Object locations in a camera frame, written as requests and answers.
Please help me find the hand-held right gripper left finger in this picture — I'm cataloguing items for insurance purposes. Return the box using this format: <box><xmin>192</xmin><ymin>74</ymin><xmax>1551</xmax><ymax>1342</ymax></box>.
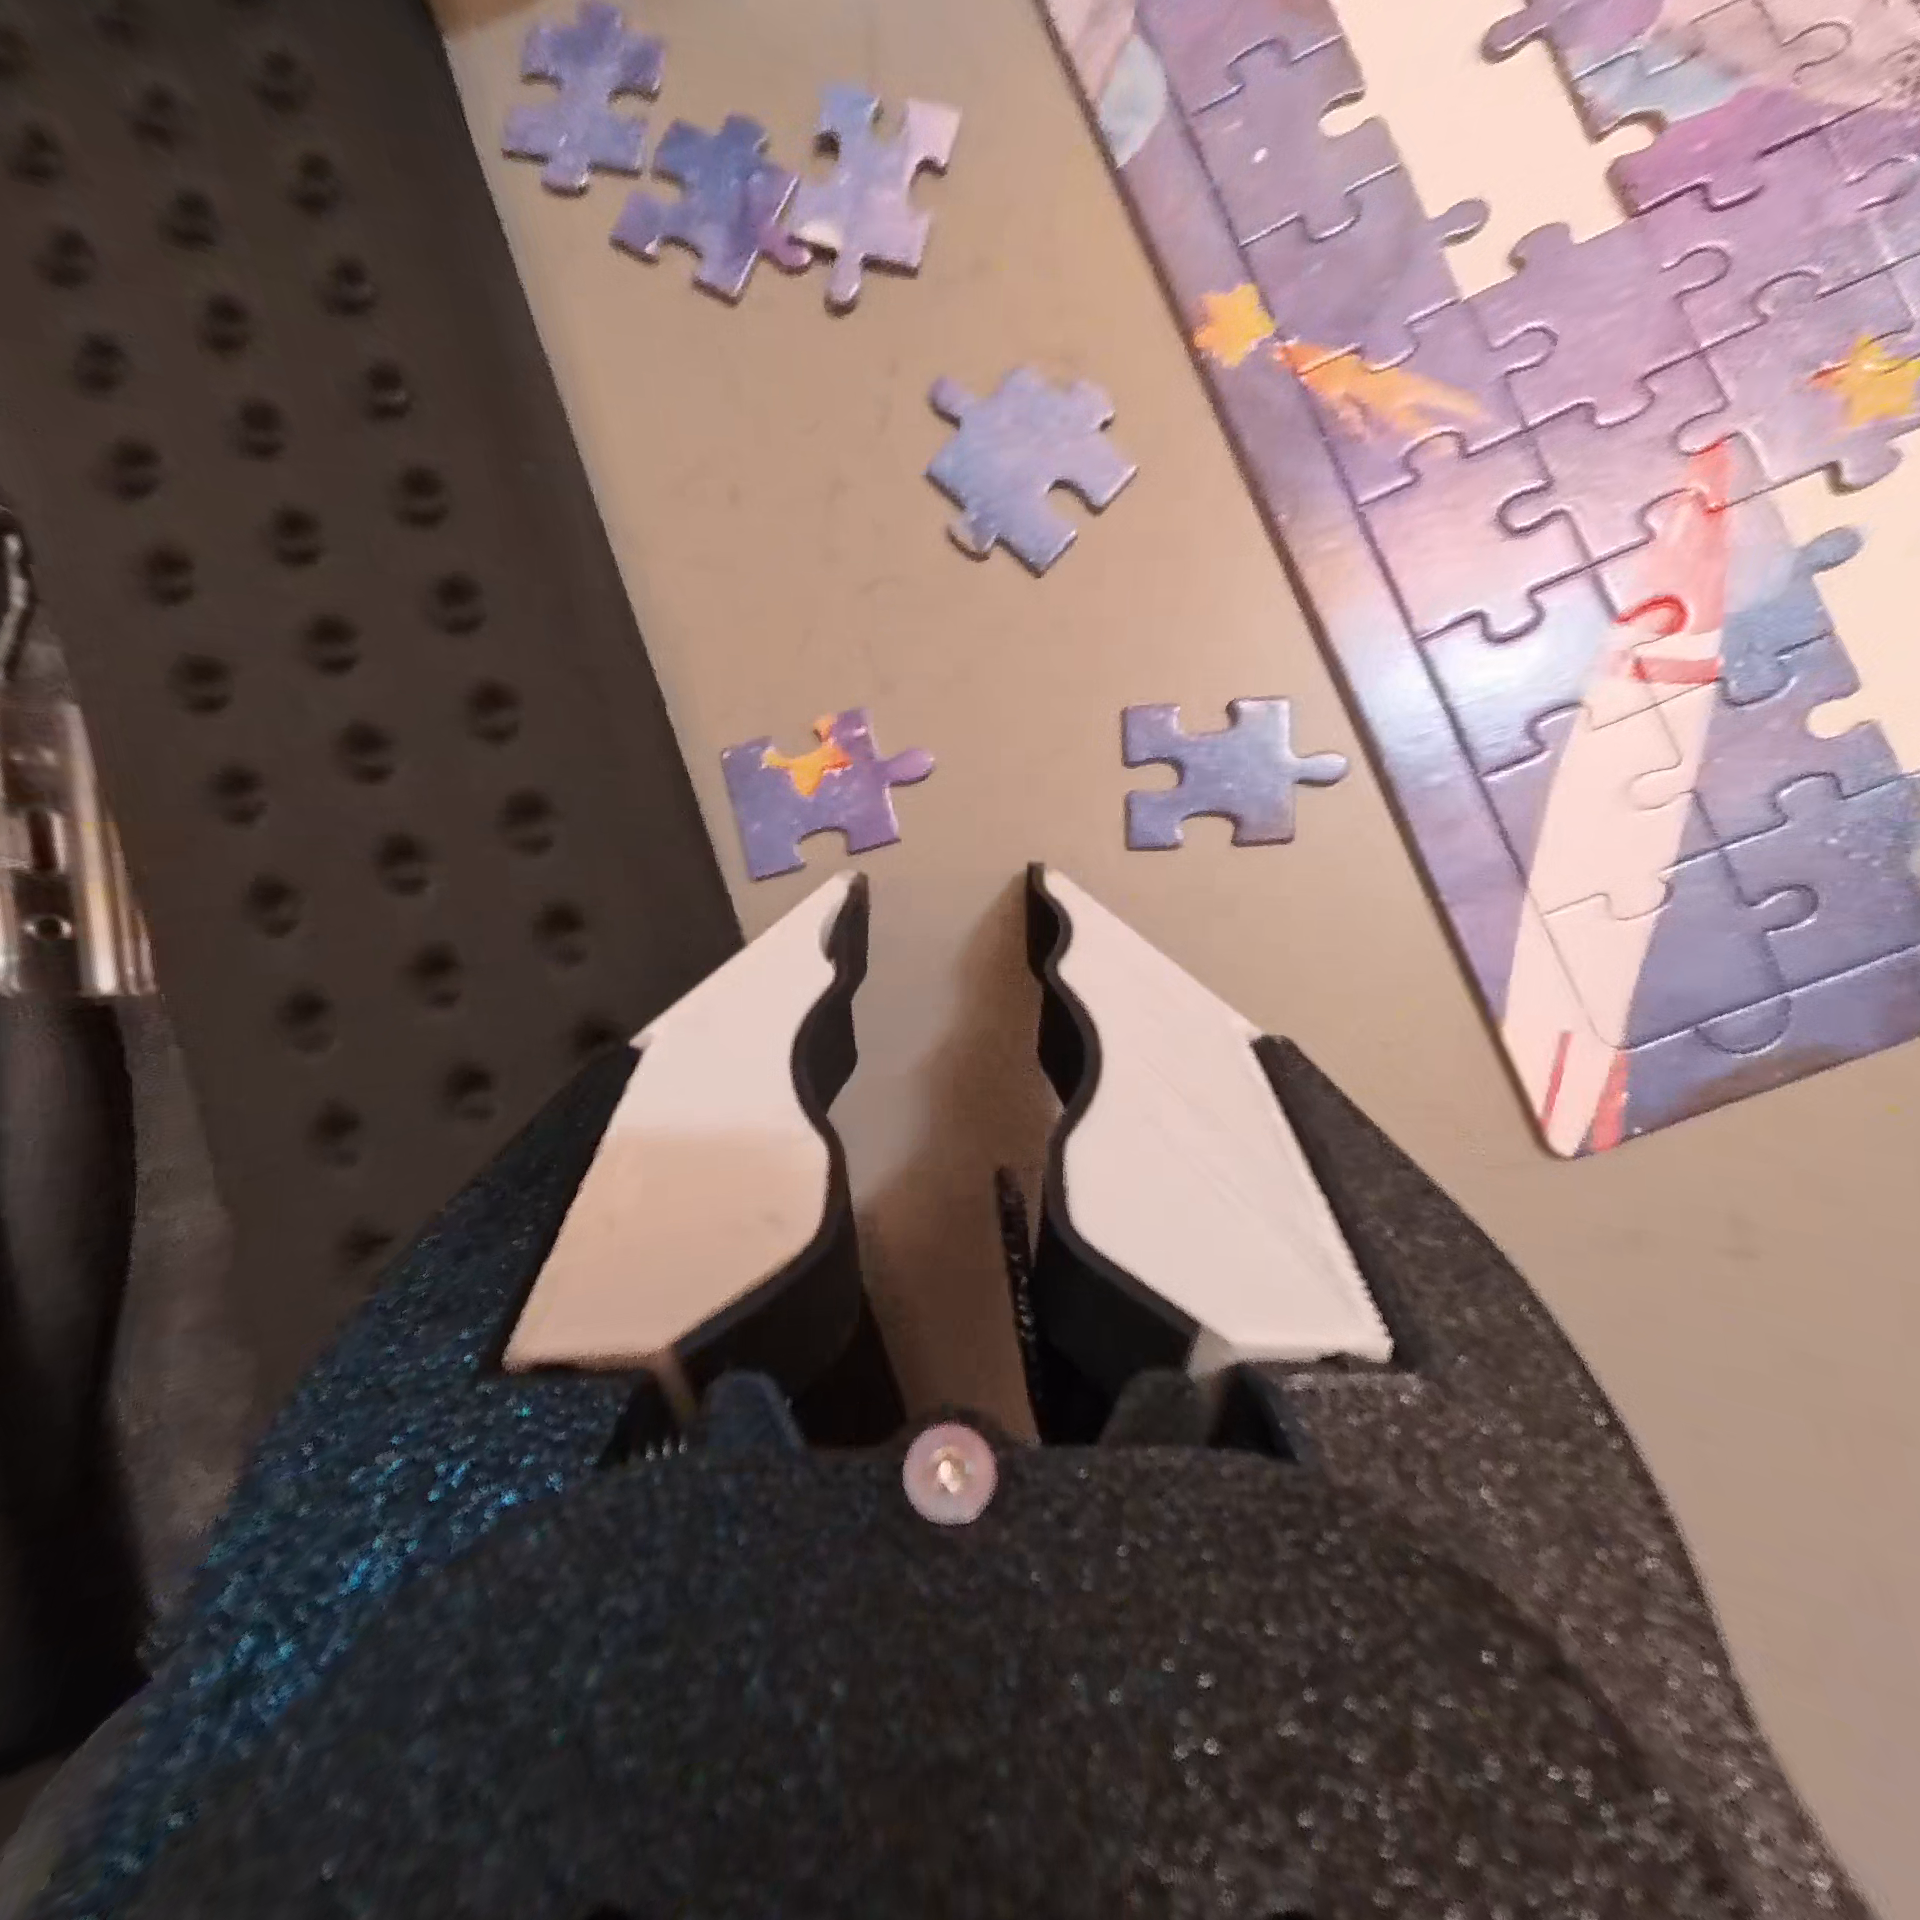
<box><xmin>502</xmin><ymin>871</ymin><xmax>875</xmax><ymax>1424</ymax></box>

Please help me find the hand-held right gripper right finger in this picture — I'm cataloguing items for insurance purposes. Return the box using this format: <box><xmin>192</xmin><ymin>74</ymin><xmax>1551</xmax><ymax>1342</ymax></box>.
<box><xmin>1026</xmin><ymin>862</ymin><xmax>1397</xmax><ymax>1421</ymax></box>

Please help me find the blue jigsaw puzzle piece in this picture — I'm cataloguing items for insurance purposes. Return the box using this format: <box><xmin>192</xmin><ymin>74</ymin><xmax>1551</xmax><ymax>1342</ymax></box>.
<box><xmin>611</xmin><ymin>116</ymin><xmax>811</xmax><ymax>306</ymax></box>
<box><xmin>498</xmin><ymin>0</ymin><xmax>665</xmax><ymax>194</ymax></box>
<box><xmin>779</xmin><ymin>83</ymin><xmax>962</xmax><ymax>314</ymax></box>
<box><xmin>1119</xmin><ymin>696</ymin><xmax>1352</xmax><ymax>850</ymax></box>
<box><xmin>924</xmin><ymin>365</ymin><xmax>1138</xmax><ymax>581</ymax></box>

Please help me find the space jigsaw puzzle board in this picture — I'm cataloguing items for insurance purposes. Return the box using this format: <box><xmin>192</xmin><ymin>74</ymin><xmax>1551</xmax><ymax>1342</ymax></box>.
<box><xmin>1033</xmin><ymin>0</ymin><xmax>1920</xmax><ymax>1160</ymax></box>

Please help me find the beige desk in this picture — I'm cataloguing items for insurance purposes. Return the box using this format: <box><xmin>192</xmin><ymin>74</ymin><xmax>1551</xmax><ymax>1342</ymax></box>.
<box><xmin>425</xmin><ymin>0</ymin><xmax>1920</xmax><ymax>1920</ymax></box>

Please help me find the blue jigsaw piece orange mark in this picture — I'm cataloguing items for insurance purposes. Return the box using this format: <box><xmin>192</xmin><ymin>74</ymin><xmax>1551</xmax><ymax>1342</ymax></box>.
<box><xmin>720</xmin><ymin>705</ymin><xmax>936</xmax><ymax>884</ymax></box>

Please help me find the black perforated pad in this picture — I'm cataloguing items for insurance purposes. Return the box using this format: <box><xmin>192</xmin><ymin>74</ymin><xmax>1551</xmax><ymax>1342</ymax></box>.
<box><xmin>0</xmin><ymin>0</ymin><xmax>748</xmax><ymax>1503</ymax></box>

